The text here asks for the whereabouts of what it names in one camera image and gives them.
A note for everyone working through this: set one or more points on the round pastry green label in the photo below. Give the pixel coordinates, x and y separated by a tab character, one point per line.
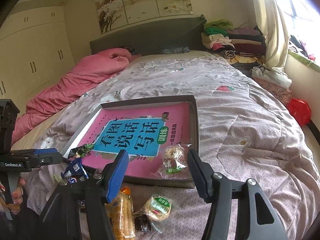
159	210

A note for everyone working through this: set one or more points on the left hand painted nails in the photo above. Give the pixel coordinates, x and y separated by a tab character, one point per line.
17	198

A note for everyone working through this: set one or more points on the clear bag nut cookie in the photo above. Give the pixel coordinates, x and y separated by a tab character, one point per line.
174	163

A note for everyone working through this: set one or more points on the orange cracker pack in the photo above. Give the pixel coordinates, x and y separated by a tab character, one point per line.
120	214

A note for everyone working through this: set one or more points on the white cloth bundle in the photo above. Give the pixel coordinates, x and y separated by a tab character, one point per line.
273	76

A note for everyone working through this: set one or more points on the dark grey headboard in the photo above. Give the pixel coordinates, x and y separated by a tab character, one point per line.
155	37

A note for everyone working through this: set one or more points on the blue white snack packet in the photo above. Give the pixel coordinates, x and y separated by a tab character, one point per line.
75	172

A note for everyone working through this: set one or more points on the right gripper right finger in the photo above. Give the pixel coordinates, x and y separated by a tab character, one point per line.
256	219

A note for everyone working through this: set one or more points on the pile of folded clothes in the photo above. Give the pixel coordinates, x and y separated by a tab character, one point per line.
236	45

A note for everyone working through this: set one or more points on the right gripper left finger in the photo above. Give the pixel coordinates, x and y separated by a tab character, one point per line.
60	217

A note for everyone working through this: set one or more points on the small dark chocolate candy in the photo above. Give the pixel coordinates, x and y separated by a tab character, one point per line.
142	224

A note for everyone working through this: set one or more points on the shallow grey cardboard tray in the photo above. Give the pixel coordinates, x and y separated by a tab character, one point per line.
139	103

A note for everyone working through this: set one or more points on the cream curtain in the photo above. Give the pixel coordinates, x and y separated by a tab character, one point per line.
271	23

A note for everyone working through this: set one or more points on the mauve floral quilt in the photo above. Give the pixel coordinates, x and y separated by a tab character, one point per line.
245	132

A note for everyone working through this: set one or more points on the cream wardrobe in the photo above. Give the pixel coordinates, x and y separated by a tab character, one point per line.
35	53

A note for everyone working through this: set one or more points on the red plastic bag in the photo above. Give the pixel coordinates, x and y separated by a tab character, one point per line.
300	110

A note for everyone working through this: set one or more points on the pink and blue book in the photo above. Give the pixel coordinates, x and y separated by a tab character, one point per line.
143	132

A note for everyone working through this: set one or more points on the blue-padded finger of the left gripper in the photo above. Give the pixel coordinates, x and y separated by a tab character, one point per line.
47	156

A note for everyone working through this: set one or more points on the green black candy wrapper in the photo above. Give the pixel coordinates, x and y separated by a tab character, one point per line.
80	151

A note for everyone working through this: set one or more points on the pink blanket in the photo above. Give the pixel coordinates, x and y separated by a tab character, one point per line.
86	75

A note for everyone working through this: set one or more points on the blossom wall painting triptych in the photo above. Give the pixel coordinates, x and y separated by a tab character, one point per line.
113	14

